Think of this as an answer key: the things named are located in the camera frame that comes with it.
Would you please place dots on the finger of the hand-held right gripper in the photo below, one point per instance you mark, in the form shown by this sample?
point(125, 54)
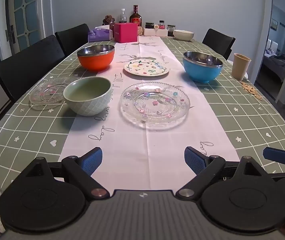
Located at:
point(277, 155)

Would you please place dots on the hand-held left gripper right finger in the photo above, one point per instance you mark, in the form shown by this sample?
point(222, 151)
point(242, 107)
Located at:
point(195, 160)

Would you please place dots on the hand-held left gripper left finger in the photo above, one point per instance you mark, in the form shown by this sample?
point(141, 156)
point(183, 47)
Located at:
point(92, 161)

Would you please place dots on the green ceramic bowl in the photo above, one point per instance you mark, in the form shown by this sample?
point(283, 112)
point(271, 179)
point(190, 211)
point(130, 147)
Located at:
point(87, 105)

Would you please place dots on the white painted fruit plate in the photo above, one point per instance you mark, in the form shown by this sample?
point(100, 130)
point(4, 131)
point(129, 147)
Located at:
point(145, 68)

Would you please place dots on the white deer print table runner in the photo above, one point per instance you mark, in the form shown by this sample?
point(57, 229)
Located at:
point(147, 150)

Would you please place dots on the large clear glass plate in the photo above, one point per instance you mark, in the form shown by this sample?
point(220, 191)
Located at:
point(155, 105)

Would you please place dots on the pile of tan seeds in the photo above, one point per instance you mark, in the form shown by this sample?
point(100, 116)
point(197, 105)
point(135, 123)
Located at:
point(251, 90)

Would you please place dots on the small clear glass plate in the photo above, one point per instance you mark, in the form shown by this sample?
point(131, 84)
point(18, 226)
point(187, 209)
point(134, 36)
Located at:
point(45, 93)

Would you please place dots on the blue steel-lined bowl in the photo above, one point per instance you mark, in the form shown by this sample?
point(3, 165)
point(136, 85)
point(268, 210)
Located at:
point(202, 73)

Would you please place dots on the bed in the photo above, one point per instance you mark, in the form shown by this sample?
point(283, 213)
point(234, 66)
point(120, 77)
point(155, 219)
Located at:
point(276, 65)

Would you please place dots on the tan paper cup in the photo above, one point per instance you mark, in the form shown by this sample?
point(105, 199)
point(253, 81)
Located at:
point(241, 67)

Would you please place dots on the orange steel-lined bowl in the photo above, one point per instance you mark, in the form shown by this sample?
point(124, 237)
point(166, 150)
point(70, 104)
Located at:
point(95, 61)

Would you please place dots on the black chair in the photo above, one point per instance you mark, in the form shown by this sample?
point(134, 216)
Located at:
point(218, 42)
point(72, 37)
point(27, 67)

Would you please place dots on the white ceramic bowl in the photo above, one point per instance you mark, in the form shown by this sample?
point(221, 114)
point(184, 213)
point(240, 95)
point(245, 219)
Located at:
point(183, 35)

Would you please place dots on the purple tissue pack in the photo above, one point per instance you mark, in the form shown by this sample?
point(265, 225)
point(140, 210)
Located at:
point(100, 35)

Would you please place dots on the pink box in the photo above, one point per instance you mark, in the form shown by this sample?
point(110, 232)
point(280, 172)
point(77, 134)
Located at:
point(125, 33)

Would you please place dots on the small glass jar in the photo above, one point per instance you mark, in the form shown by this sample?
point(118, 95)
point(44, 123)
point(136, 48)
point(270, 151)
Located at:
point(171, 28)
point(161, 24)

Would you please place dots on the white rectangular box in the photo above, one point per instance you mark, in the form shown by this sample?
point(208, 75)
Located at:
point(155, 32)

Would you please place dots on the brown ornament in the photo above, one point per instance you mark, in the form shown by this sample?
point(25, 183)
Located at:
point(108, 20)

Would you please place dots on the small black container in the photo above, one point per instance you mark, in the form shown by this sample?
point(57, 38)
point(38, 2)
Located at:
point(149, 25)

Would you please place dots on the dark liquor bottle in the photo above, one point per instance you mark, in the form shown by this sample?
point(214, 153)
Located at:
point(135, 17)

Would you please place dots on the white door with glass panes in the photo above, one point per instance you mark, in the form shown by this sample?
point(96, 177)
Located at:
point(25, 12)

